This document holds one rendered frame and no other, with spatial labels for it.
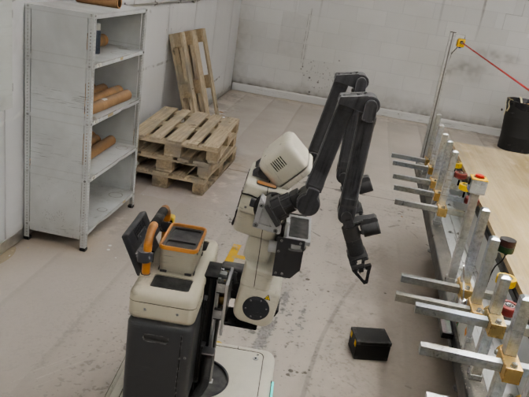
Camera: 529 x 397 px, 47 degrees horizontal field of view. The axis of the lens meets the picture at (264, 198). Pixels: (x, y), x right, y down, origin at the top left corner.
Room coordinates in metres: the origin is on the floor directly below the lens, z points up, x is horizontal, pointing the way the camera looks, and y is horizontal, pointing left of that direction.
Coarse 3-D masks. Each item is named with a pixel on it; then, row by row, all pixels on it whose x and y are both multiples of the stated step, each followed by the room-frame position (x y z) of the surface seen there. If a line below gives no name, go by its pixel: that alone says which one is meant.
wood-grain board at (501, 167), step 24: (456, 144) 4.59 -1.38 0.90; (480, 168) 4.00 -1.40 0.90; (504, 168) 4.10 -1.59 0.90; (528, 168) 4.20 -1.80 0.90; (504, 192) 3.52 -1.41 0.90; (528, 192) 3.60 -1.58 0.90; (504, 216) 3.09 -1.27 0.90; (528, 216) 3.15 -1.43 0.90; (528, 240) 2.78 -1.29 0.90; (528, 264) 2.49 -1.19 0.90; (528, 288) 2.24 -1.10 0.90
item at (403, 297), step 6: (396, 294) 2.10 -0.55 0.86; (402, 294) 2.11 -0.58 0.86; (408, 294) 2.12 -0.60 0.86; (396, 300) 2.10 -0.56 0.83; (402, 300) 2.10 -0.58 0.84; (408, 300) 2.10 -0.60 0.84; (414, 300) 2.09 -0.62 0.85; (420, 300) 2.09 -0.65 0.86; (426, 300) 2.09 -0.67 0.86; (432, 300) 2.09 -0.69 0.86; (438, 300) 2.10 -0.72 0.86; (444, 306) 2.08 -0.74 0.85; (450, 306) 2.08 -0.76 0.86; (456, 306) 2.07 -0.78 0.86; (462, 306) 2.08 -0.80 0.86; (468, 306) 2.09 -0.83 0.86; (468, 312) 2.07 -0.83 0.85; (504, 318) 2.05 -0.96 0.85; (510, 318) 2.05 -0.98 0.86
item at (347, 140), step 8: (360, 80) 2.33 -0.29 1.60; (352, 88) 2.41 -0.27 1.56; (360, 88) 2.33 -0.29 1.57; (352, 120) 2.36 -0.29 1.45; (352, 128) 2.36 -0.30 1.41; (344, 136) 2.37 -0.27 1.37; (352, 136) 2.36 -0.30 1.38; (344, 144) 2.36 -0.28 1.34; (344, 152) 2.36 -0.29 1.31; (344, 160) 2.36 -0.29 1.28; (344, 168) 2.35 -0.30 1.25; (336, 176) 2.36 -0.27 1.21
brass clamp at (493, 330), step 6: (486, 306) 1.91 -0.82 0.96; (486, 312) 1.87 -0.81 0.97; (492, 318) 1.82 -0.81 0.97; (492, 324) 1.78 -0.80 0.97; (504, 324) 1.79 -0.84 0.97; (486, 330) 1.81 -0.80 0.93; (492, 330) 1.78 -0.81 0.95; (498, 330) 1.78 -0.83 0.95; (504, 330) 1.78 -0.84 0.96; (492, 336) 1.78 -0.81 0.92; (498, 336) 1.78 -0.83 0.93
